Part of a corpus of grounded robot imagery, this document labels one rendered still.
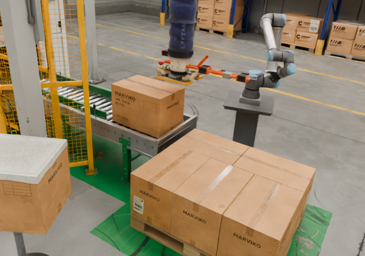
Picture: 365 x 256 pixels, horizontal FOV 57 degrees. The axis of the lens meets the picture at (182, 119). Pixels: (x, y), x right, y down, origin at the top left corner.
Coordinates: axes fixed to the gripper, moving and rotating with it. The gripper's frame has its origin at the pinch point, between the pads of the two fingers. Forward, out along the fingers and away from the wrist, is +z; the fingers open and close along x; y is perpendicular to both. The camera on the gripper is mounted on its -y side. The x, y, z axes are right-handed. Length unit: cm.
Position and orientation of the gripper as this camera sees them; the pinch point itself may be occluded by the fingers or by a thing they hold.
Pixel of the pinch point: (268, 77)
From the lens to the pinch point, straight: 337.3
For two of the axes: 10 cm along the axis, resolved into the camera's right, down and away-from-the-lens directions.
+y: -4.5, 8.4, -3.2
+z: -3.8, 1.5, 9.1
